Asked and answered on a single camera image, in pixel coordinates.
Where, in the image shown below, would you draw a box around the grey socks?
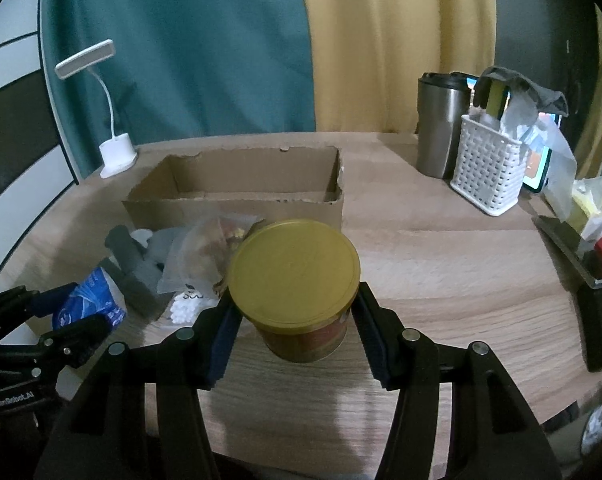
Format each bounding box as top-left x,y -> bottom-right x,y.
104,226 -> 174,321

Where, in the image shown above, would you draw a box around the bag of cotton swabs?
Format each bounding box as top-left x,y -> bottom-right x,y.
160,288 -> 218,327

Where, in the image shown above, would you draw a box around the clear bag of snacks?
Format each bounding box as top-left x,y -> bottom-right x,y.
156,212 -> 263,299

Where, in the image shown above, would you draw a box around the yellow lidded red can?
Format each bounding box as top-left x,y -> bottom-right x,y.
227,219 -> 360,363

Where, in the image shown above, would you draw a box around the white desk lamp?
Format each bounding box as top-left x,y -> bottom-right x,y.
54,39 -> 138,180

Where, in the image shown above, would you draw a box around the crumpled clear plastic bag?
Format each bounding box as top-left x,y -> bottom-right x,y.
500,90 -> 602,242

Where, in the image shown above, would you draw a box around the brown cardboard box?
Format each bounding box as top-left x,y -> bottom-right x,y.
123,146 -> 343,231

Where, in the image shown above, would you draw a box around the white perforated plastic basket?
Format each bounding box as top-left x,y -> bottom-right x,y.
450,115 -> 530,217

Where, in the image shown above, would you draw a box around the teal curtain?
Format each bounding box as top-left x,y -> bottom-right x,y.
39,0 -> 316,176

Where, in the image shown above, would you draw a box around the dark grey cloth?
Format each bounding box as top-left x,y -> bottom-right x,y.
480,65 -> 570,117

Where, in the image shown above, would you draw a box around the steel travel mug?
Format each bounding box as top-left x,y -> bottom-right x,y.
416,73 -> 471,180

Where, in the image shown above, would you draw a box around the yellow curtain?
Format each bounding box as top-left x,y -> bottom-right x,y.
305,0 -> 497,133

